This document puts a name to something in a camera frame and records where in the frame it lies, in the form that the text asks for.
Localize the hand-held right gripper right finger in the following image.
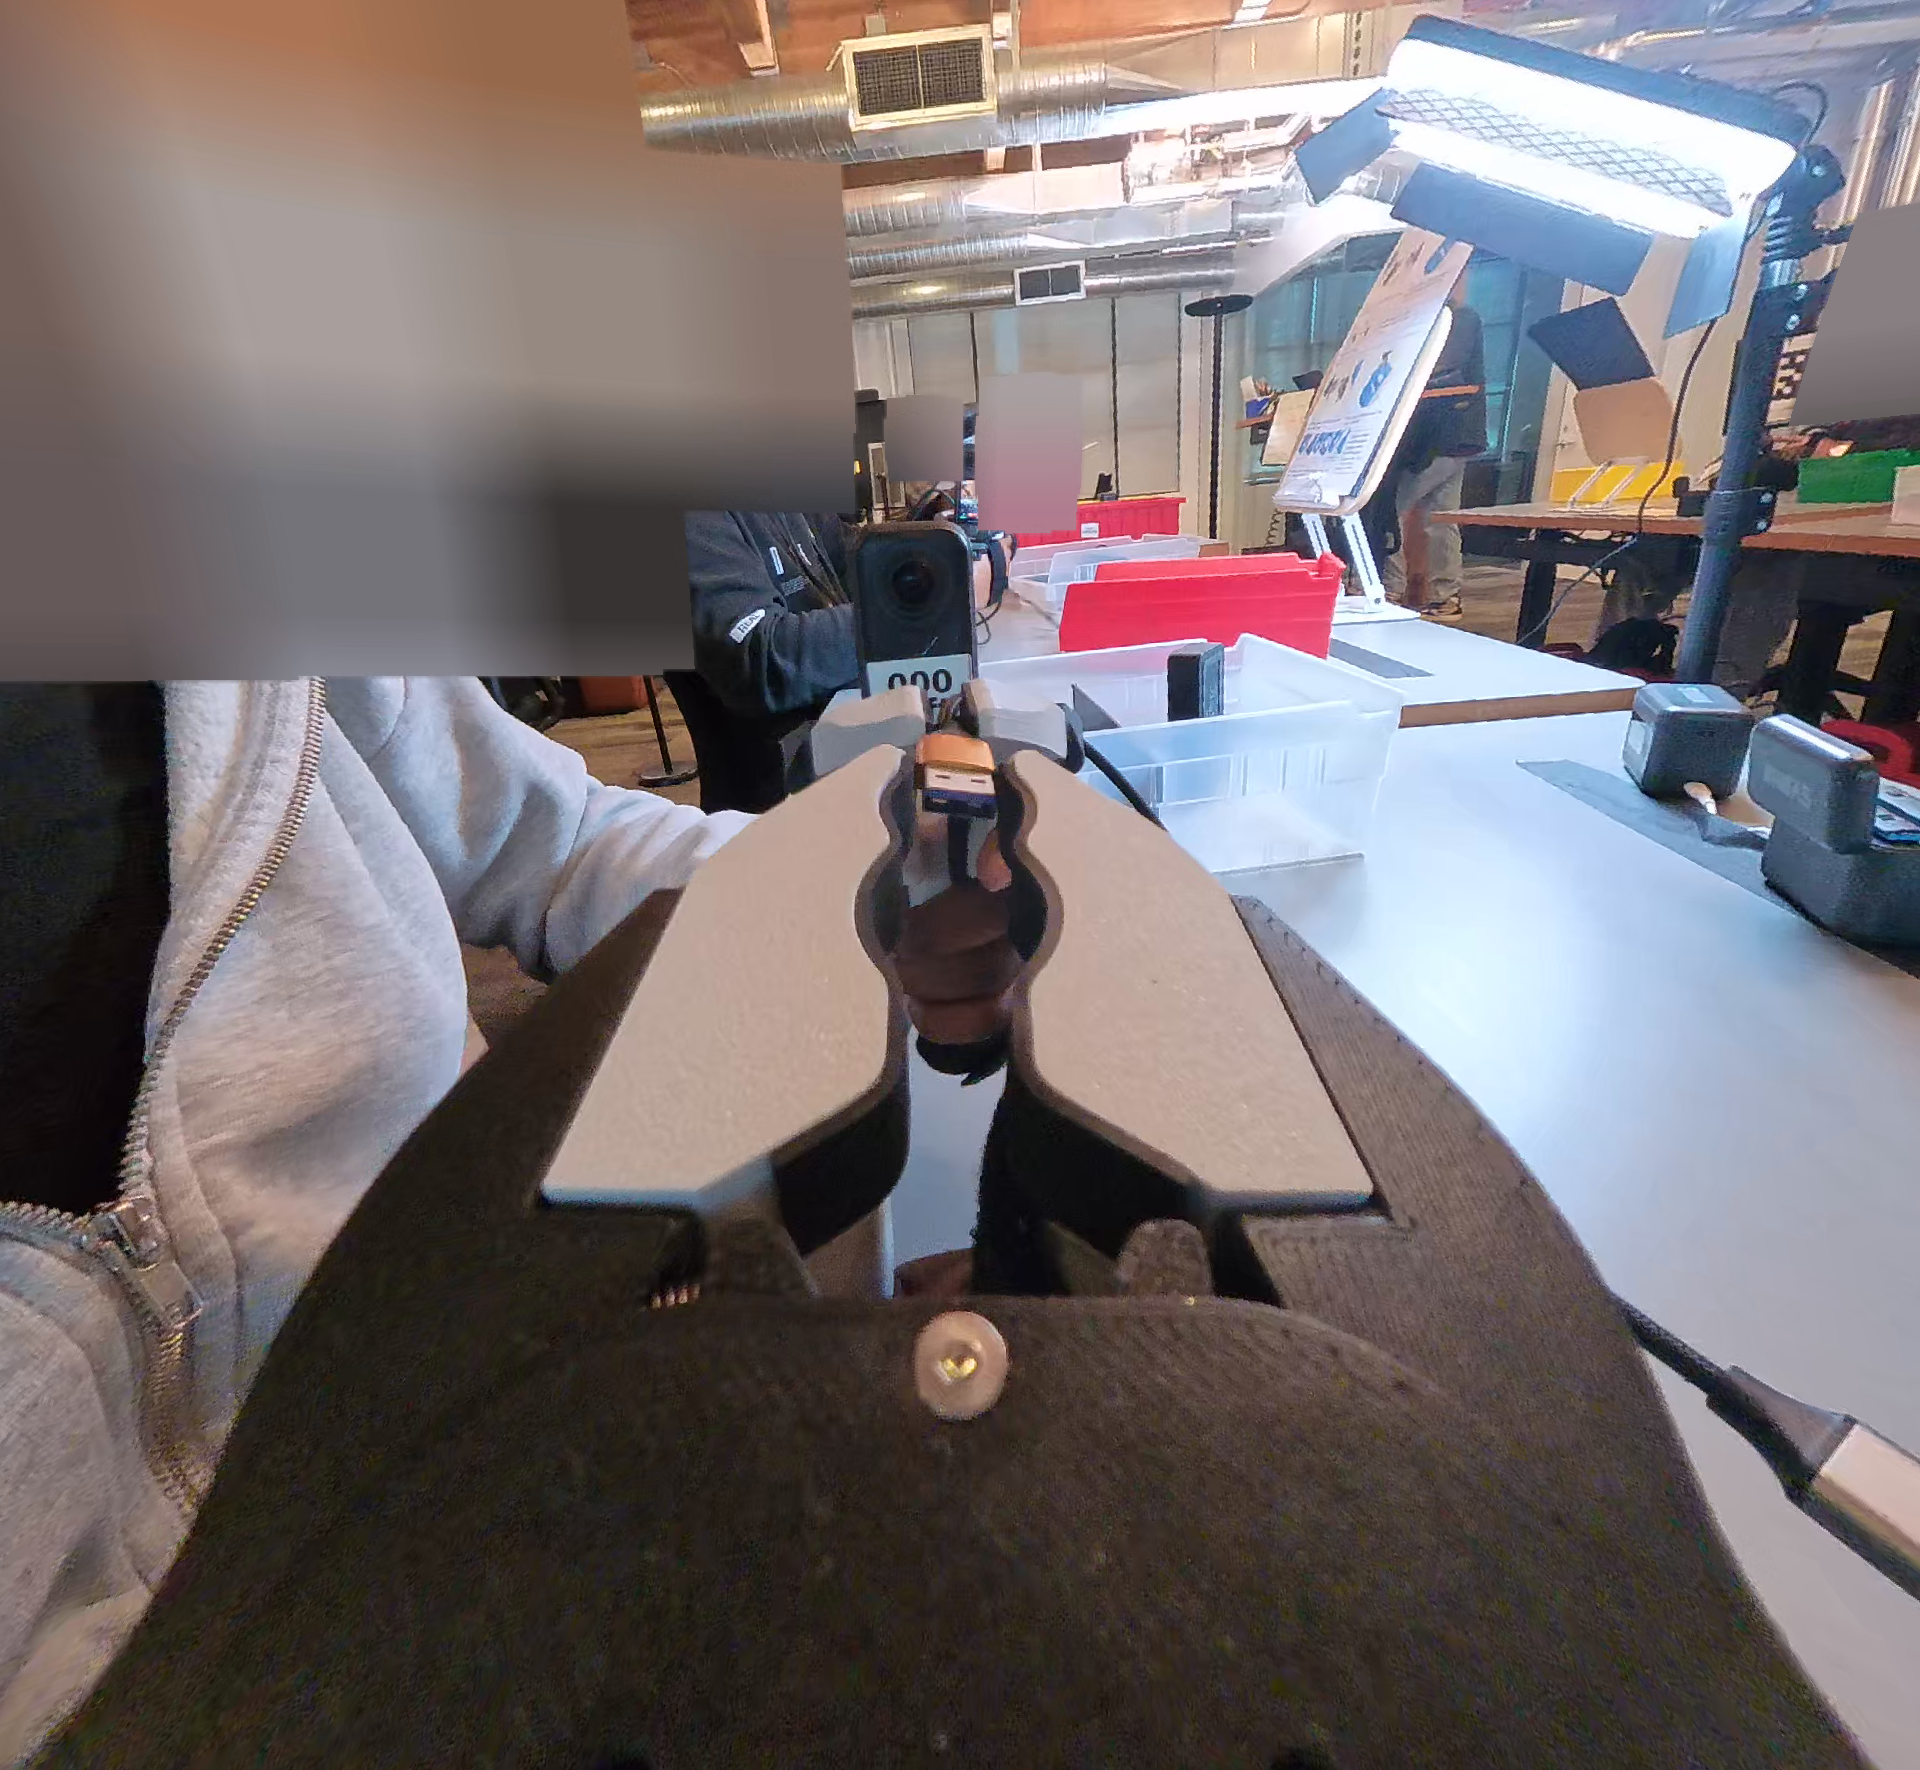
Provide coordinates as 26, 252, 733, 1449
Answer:
1003, 748, 1383, 1219

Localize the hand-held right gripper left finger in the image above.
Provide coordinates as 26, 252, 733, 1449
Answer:
539, 748, 920, 1253

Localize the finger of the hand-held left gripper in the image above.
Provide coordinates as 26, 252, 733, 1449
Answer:
812, 685, 933, 787
956, 682, 1088, 772

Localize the black braided usb cable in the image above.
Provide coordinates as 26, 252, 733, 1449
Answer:
910, 733, 1920, 1591

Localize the person's left forearm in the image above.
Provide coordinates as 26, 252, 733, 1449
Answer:
450, 736, 758, 982

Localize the person's left hand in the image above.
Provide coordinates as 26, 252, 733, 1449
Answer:
893, 881, 1026, 1074

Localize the clear plastic bin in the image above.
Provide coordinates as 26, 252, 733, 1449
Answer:
970, 628, 1409, 877
1012, 531, 1205, 608

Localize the white board stand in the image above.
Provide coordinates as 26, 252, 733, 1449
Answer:
1301, 502, 1420, 624

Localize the black floor lamp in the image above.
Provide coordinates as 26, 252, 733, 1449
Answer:
1184, 289, 1259, 554

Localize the grey zip hoodie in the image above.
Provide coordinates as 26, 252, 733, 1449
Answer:
0, 672, 758, 1728

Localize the printed instruction board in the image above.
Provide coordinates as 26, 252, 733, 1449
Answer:
1275, 225, 1473, 514

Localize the dark grey charger box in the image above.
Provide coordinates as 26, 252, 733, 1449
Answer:
1744, 713, 1920, 976
1623, 682, 1755, 801

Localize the wooden work table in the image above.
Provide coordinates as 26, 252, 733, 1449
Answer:
1429, 495, 1920, 692

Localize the black light stand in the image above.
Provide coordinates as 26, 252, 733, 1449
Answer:
1670, 147, 1851, 686

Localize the led light panel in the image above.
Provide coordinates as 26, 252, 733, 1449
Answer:
1294, 11, 1818, 393

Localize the green plastic bin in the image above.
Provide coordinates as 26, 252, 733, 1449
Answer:
1795, 449, 1920, 505

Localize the silver ventilation duct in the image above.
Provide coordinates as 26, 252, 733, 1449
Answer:
641, 51, 1387, 157

